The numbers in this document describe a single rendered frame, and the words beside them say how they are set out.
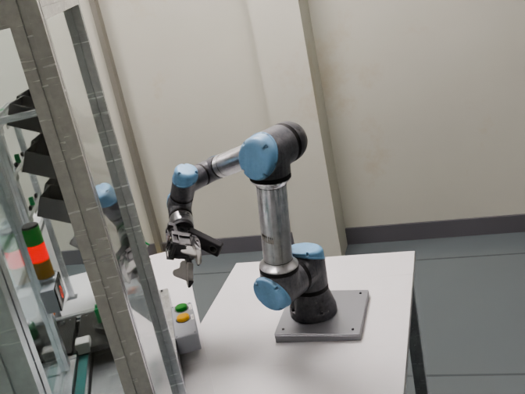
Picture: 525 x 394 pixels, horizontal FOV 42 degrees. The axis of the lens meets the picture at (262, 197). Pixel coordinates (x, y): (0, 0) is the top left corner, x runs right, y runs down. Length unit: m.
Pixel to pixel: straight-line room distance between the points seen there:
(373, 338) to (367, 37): 2.57
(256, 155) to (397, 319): 0.71
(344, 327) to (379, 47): 2.52
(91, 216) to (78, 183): 0.04
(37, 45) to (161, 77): 4.03
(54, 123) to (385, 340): 1.53
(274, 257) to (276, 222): 0.11
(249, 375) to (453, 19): 2.82
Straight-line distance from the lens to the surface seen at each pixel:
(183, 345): 2.11
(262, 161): 1.78
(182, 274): 2.04
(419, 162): 4.49
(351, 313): 2.17
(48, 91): 0.69
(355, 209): 4.64
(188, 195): 2.13
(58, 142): 0.69
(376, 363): 1.97
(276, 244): 1.91
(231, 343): 2.19
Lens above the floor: 1.98
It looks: 19 degrees down
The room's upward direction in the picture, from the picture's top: 12 degrees counter-clockwise
